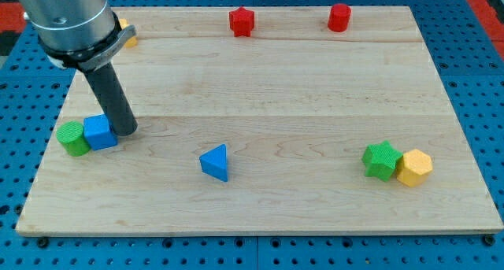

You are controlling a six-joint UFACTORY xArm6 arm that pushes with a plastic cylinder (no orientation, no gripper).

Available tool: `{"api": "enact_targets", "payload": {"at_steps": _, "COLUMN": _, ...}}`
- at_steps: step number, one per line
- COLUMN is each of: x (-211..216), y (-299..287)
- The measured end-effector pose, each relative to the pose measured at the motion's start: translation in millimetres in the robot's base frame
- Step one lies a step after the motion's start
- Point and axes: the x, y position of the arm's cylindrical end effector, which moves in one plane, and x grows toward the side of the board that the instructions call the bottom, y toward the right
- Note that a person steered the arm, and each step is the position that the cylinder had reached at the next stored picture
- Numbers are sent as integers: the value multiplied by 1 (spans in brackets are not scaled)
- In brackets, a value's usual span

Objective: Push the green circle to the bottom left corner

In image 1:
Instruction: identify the green cylinder block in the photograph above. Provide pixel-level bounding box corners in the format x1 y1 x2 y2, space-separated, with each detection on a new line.
56 121 91 157

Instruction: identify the red cylinder block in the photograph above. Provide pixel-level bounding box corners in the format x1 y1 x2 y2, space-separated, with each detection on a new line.
328 3 351 32

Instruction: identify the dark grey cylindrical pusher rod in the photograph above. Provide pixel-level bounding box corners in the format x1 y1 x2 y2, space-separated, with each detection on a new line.
84 63 138 136

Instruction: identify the green star block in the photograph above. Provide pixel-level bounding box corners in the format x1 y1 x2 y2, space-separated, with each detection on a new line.
361 140 402 182

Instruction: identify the yellow hexagon block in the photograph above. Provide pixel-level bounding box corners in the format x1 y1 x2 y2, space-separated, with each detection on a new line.
396 149 433 187

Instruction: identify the light wooden board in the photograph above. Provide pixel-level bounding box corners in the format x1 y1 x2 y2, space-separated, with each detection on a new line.
17 6 503 237

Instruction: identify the red star block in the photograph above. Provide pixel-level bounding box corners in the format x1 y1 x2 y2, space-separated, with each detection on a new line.
228 6 255 37

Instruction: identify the blue triangle block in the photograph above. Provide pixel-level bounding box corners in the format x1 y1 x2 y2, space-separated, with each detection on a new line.
199 144 228 182

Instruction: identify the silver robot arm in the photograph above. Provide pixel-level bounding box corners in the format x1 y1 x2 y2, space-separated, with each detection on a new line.
19 0 138 136

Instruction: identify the yellow block behind arm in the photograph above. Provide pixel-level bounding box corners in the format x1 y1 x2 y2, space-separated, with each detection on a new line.
119 18 138 48

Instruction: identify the blue cube block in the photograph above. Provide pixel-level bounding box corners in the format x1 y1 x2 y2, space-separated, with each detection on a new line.
83 114 118 150

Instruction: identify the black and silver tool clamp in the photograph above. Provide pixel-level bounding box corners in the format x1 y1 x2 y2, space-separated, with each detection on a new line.
38 13 136 72

